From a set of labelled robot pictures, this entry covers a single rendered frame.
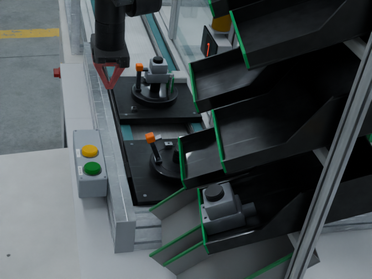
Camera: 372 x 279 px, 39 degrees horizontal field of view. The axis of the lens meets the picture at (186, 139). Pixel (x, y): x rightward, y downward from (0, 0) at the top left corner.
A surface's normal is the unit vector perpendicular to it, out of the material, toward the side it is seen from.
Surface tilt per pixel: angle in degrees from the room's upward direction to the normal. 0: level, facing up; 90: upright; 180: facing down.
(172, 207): 90
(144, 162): 0
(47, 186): 0
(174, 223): 45
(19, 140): 0
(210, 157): 25
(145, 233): 90
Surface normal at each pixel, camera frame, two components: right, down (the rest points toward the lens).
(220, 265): -0.62, -0.62
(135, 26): 0.12, -0.81
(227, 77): -0.30, -0.76
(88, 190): 0.23, 0.59
